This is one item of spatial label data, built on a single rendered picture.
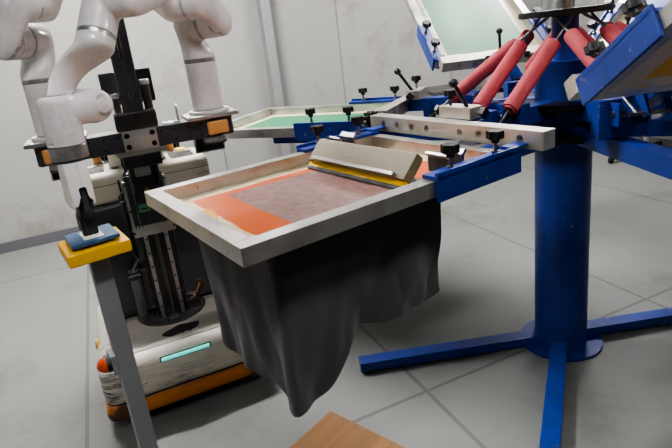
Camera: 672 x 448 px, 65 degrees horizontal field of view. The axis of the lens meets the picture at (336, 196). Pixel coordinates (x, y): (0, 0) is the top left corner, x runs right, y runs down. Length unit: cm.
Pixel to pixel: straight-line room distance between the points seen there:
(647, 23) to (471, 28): 179
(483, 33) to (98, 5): 200
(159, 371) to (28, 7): 131
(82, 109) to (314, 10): 384
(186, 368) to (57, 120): 125
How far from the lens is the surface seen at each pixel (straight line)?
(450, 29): 290
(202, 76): 169
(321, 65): 493
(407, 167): 128
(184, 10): 158
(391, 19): 526
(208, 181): 150
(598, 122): 179
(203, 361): 220
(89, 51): 134
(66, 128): 122
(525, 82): 180
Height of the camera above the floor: 134
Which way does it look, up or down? 17 degrees down
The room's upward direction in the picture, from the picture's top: 7 degrees counter-clockwise
